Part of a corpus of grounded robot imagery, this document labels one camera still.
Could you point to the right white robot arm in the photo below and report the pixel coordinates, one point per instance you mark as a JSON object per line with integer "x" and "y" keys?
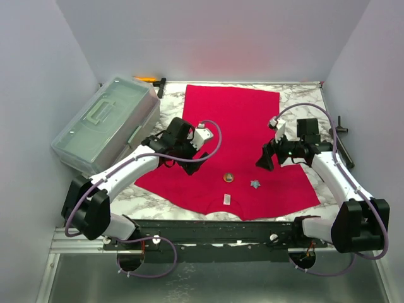
{"x": 361, "y": 223}

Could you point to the red t-shirt garment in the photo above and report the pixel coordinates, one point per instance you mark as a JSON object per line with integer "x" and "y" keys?
{"x": 238, "y": 120}

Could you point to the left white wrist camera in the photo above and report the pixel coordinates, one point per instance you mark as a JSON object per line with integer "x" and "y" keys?
{"x": 199, "y": 136}

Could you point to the black clamp tool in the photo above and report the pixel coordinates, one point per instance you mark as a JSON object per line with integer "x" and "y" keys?
{"x": 160, "y": 84}

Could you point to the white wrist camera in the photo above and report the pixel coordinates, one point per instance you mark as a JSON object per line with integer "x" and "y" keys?
{"x": 199, "y": 136}
{"x": 278, "y": 125}

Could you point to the black metal base rail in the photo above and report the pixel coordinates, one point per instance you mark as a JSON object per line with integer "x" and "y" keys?
{"x": 165, "y": 241}

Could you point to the white garment label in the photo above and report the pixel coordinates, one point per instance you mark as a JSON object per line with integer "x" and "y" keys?
{"x": 226, "y": 199}

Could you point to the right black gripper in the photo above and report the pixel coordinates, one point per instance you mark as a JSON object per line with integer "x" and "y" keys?
{"x": 274, "y": 151}

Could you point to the clear plastic storage box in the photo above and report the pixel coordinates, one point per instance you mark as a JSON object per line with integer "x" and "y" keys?
{"x": 109, "y": 127}

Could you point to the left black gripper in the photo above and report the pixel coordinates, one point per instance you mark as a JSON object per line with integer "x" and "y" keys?
{"x": 191, "y": 167}

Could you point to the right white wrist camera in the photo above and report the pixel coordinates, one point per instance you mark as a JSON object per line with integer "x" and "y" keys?
{"x": 278, "y": 125}

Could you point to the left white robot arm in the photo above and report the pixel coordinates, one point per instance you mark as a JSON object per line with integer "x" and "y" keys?
{"x": 86, "y": 209}

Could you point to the round orange brooch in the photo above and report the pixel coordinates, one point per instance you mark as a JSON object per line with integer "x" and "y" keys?
{"x": 228, "y": 177}

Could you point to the black rod with knob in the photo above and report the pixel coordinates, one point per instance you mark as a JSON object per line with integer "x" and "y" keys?
{"x": 341, "y": 148}

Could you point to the aluminium frame rail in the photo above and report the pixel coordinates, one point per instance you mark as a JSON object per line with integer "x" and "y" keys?
{"x": 60, "y": 244}

